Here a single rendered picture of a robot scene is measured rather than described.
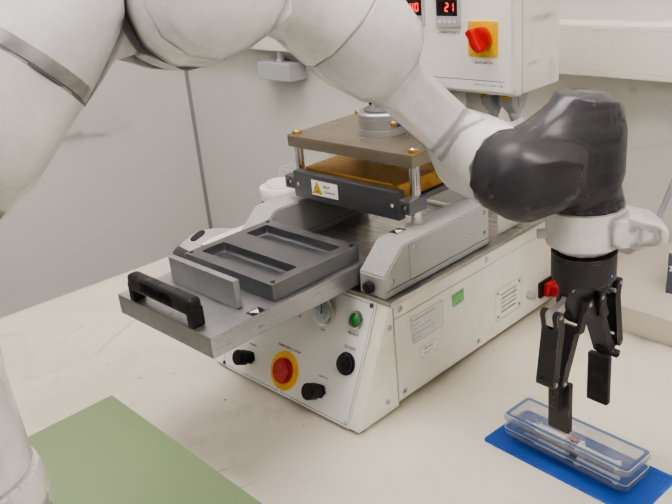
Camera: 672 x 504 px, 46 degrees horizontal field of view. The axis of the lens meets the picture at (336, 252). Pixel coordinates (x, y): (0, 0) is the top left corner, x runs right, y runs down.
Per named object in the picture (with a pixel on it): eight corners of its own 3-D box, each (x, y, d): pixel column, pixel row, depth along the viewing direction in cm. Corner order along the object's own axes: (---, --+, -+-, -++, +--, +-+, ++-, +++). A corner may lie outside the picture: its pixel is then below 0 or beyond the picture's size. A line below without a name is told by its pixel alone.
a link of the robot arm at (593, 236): (529, 206, 91) (529, 250, 93) (629, 229, 81) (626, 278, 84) (591, 179, 98) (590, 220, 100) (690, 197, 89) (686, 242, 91)
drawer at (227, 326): (277, 250, 131) (271, 206, 128) (374, 281, 116) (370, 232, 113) (122, 317, 113) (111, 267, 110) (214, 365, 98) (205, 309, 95)
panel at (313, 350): (222, 364, 133) (245, 257, 132) (349, 428, 113) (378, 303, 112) (213, 364, 132) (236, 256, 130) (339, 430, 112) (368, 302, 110)
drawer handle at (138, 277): (142, 294, 110) (137, 268, 109) (206, 324, 100) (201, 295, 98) (130, 299, 109) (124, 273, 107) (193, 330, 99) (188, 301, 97)
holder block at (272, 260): (270, 233, 128) (268, 218, 127) (359, 260, 114) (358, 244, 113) (186, 268, 118) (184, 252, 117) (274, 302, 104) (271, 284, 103)
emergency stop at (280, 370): (276, 378, 125) (281, 354, 124) (293, 386, 122) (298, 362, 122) (269, 378, 124) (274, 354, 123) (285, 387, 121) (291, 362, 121)
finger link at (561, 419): (573, 383, 95) (569, 385, 94) (571, 432, 97) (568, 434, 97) (552, 374, 97) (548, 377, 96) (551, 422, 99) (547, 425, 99)
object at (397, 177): (375, 163, 143) (372, 111, 139) (476, 181, 128) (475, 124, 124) (306, 189, 132) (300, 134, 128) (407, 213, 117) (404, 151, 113)
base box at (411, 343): (415, 259, 169) (411, 182, 162) (575, 304, 143) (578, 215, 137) (215, 362, 135) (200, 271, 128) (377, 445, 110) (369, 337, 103)
